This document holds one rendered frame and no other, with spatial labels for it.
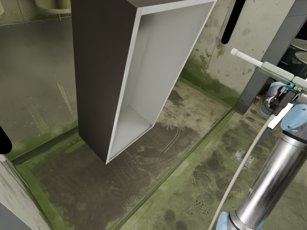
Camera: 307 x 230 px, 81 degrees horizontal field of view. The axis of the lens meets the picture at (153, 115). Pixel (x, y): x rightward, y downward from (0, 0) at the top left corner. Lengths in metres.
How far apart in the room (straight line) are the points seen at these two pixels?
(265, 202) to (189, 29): 0.97
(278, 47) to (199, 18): 1.67
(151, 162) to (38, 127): 1.22
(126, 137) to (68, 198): 0.75
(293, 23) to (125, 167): 2.38
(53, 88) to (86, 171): 0.92
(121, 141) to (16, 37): 1.36
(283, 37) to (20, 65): 2.79
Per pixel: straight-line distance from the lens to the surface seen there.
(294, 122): 0.83
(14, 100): 2.11
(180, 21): 1.25
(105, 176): 1.97
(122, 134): 1.69
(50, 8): 1.91
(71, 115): 2.22
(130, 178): 1.95
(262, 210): 0.96
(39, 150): 2.22
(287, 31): 2.68
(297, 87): 1.12
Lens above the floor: 1.78
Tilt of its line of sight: 43 degrees down
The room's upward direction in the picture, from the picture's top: 10 degrees clockwise
